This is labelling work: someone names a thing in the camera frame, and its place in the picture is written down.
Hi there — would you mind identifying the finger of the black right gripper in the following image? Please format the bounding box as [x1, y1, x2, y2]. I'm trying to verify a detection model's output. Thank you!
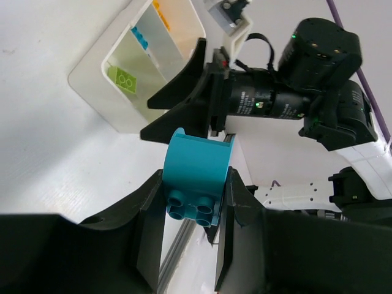
[140, 73, 213, 144]
[147, 38, 207, 110]

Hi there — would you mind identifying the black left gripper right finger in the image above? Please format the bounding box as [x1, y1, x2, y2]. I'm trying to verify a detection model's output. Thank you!
[215, 168, 391, 293]

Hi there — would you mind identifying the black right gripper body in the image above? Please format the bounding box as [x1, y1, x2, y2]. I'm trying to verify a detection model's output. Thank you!
[210, 18, 378, 151]

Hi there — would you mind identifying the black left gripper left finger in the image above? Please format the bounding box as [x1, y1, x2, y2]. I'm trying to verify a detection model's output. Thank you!
[1, 170, 165, 293]

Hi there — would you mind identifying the teal lime yellow lego cluster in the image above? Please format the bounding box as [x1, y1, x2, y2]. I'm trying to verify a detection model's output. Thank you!
[162, 128, 236, 228]

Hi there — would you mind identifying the long teal lego brick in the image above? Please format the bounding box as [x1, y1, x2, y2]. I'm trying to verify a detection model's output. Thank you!
[130, 26, 149, 50]

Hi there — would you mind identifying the small lime lego brick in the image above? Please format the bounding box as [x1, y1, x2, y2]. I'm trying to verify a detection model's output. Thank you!
[107, 66, 137, 94]

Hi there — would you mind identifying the yellow rounded lego brick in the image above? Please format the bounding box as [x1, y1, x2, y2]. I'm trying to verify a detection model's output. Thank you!
[153, 0, 170, 31]

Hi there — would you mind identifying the white right sorting tray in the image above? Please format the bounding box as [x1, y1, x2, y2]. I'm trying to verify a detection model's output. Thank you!
[68, 1, 205, 134]

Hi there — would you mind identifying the aluminium front rail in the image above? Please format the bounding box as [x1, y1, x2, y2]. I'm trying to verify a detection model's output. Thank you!
[157, 131, 238, 292]

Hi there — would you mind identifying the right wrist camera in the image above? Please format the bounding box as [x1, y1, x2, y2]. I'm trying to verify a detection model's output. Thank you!
[203, 0, 255, 62]

